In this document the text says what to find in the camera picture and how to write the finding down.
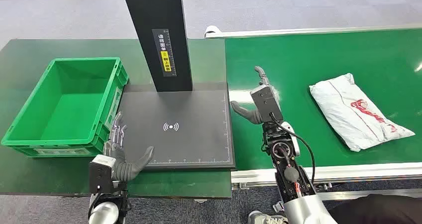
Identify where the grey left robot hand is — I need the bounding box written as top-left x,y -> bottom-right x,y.
103,112 -> 156,183

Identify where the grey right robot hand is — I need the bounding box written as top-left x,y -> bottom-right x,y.
230,66 -> 284,125

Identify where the grey package with red print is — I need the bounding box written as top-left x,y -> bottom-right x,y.
309,73 -> 417,153

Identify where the green conveyor belt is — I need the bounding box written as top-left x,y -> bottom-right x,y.
224,28 -> 422,171

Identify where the clear crate label holder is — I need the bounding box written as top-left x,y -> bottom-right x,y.
103,86 -> 122,131

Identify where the green plastic crate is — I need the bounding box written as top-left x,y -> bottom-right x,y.
0,57 -> 129,158

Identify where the black and yellow column label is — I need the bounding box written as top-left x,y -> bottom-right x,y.
151,28 -> 177,78

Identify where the person's grey shoe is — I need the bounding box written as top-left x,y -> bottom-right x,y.
247,211 -> 290,224

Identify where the black scanner column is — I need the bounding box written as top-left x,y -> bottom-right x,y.
120,0 -> 194,93

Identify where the person's leg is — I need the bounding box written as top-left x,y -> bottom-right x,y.
329,194 -> 422,224

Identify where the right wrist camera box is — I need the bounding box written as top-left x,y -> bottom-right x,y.
250,84 -> 284,123

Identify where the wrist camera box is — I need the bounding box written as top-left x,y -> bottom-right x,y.
89,154 -> 117,195
250,84 -> 284,123

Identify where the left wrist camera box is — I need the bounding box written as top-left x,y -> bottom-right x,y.
89,154 -> 117,195

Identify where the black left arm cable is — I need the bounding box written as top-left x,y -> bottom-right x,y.
87,185 -> 104,218

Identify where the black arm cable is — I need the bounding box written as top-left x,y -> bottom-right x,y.
87,185 -> 104,218
268,112 -> 317,186

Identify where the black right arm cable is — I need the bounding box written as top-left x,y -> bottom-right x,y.
268,112 -> 317,186

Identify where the aluminium conveyor frame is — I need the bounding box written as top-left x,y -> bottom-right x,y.
204,23 -> 422,202

